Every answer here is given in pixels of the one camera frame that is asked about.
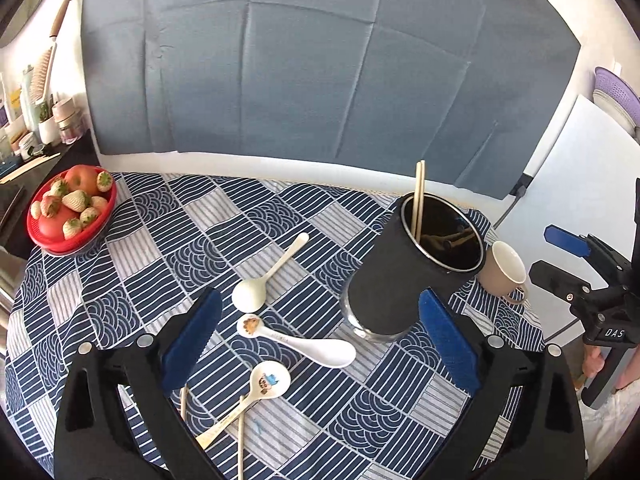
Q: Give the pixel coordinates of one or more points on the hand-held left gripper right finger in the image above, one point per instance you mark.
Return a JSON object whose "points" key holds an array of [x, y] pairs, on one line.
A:
{"points": [[450, 345]]}

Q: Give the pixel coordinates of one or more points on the wooden sticks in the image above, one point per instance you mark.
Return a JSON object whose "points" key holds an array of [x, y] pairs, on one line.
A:
{"points": [[30, 165]]}

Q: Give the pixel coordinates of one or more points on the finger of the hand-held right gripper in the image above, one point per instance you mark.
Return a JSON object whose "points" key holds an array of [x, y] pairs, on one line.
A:
{"points": [[565, 239], [555, 277]]}

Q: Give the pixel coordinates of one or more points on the beige mug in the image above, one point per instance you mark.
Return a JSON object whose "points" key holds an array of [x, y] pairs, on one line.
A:
{"points": [[500, 272]]}

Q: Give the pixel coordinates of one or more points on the white bear print spoon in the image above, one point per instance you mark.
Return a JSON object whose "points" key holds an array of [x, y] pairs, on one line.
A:
{"points": [[320, 349]]}

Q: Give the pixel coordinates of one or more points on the pink jar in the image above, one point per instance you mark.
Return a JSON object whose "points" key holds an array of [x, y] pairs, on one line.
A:
{"points": [[67, 120]]}

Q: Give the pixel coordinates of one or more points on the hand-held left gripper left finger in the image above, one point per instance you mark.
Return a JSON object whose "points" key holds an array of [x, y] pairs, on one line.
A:
{"points": [[192, 345]]}

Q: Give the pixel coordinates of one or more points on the blue patterned tablecloth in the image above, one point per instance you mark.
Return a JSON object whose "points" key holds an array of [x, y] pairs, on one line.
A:
{"points": [[150, 270]]}

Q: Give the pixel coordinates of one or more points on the plain white spoon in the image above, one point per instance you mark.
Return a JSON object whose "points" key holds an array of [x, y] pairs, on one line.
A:
{"points": [[250, 294]]}

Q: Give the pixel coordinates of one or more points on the light green bottle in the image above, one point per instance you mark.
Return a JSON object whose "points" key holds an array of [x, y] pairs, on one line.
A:
{"points": [[29, 105]]}

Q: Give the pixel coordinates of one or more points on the person's light clothing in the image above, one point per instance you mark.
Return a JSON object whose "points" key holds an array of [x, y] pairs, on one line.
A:
{"points": [[610, 435]]}

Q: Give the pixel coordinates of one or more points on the blue-grey backdrop cloth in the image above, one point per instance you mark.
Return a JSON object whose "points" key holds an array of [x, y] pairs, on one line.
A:
{"points": [[300, 70]]}

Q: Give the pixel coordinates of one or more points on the red apple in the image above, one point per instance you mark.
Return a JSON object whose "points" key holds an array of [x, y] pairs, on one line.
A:
{"points": [[81, 179], [52, 224]]}

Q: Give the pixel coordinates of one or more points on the pale chopstick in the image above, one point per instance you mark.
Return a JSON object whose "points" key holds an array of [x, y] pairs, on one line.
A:
{"points": [[184, 405], [241, 440]]}

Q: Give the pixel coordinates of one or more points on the dark utensil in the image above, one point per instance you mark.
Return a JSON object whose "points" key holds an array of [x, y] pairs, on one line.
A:
{"points": [[450, 241]]}

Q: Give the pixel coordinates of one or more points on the small white plant pot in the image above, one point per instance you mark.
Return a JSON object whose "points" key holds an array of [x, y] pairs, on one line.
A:
{"points": [[48, 130]]}

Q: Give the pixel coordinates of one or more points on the person's right hand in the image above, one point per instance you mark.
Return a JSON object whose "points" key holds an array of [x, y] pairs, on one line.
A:
{"points": [[592, 365]]}

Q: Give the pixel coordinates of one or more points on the purple colander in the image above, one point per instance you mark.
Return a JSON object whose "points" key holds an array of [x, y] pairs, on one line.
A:
{"points": [[612, 87]]}

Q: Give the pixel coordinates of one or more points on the black clamp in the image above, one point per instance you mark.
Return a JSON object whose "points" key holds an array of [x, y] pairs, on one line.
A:
{"points": [[521, 186]]}

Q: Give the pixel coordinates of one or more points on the white blue cartoon spoon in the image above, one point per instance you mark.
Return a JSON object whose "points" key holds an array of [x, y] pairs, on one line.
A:
{"points": [[270, 381]]}

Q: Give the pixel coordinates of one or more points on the white board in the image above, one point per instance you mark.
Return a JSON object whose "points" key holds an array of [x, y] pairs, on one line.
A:
{"points": [[565, 170]]}

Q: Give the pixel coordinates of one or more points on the black utensil holder cup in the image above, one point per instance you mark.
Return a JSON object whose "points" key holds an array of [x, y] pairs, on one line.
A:
{"points": [[390, 270]]}

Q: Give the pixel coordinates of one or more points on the pile of pale strawberries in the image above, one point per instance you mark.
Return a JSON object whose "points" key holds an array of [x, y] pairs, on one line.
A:
{"points": [[75, 201]]}

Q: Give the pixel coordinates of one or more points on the red fruit bowl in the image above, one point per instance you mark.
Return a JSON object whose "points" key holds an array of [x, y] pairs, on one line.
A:
{"points": [[100, 222]]}

